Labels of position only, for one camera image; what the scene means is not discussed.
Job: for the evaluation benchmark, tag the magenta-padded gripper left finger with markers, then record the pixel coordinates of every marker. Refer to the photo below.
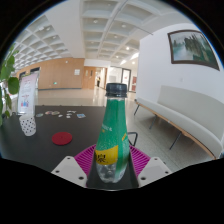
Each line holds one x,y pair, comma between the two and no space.
68,168

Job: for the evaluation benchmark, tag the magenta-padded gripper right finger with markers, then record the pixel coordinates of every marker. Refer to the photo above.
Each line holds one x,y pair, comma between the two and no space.
153,170

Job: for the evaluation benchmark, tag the green drink bottle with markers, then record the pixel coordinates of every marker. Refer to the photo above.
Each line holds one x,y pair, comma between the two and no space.
115,133

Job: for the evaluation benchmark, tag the flat round red coaster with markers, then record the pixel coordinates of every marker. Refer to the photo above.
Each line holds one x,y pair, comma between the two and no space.
62,138

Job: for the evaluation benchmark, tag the round printed badge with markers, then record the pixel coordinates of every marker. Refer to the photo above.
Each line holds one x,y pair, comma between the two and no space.
55,113
39,115
48,112

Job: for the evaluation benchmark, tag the white dotted cup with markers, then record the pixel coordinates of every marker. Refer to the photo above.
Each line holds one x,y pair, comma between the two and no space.
28,126

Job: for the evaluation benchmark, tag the long white bench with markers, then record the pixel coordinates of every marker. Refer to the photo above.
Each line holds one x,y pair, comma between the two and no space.
186,113

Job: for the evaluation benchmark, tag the clear acrylic sign stand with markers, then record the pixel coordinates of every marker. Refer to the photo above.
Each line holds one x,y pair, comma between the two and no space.
27,93

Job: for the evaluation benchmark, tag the person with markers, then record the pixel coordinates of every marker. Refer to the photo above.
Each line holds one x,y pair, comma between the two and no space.
98,81

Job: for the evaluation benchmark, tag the green leafy potted plant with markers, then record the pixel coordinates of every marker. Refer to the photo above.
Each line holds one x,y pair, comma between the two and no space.
13,85

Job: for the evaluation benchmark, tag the framed landscape painting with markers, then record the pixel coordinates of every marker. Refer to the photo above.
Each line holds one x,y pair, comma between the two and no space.
190,46

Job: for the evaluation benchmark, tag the recessed ceiling lights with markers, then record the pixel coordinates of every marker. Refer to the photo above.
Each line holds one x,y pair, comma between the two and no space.
95,21

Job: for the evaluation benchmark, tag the white wall notice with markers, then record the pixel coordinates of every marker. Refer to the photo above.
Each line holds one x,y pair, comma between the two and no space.
77,72

